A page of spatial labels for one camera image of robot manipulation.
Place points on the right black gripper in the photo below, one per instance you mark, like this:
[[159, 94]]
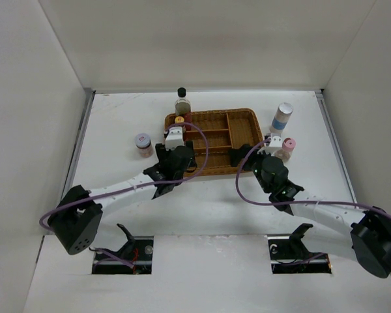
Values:
[[238, 153]]

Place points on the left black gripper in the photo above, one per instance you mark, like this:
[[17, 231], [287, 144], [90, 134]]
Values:
[[163, 152]]

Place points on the red chili sauce bottle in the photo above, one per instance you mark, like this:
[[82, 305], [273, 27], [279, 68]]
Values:
[[179, 121]]

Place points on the dark sauce bottle black cap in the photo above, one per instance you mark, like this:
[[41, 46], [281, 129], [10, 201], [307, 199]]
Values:
[[183, 106]]

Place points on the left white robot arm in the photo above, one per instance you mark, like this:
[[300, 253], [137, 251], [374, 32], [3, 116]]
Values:
[[77, 218]]

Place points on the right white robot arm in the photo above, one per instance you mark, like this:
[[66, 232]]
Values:
[[356, 231]]

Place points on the brown wicker divided tray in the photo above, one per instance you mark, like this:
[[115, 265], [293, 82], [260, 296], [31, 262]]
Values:
[[223, 130]]

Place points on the pink cap spice jar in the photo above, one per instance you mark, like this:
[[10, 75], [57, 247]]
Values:
[[287, 149]]

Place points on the white blue cylindrical shaker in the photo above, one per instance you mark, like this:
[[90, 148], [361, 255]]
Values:
[[281, 118]]

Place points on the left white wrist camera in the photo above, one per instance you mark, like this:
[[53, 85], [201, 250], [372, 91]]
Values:
[[174, 137]]

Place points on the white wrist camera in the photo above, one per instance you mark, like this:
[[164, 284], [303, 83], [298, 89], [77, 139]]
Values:
[[174, 137], [273, 143]]

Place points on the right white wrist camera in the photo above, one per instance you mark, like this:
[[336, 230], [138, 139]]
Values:
[[273, 143]]

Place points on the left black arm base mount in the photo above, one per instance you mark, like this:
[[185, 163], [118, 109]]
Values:
[[133, 258]]

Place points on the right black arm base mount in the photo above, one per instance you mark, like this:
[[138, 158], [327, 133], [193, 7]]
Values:
[[289, 255]]

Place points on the left metal table rail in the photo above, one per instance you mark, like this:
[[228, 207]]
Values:
[[87, 107]]

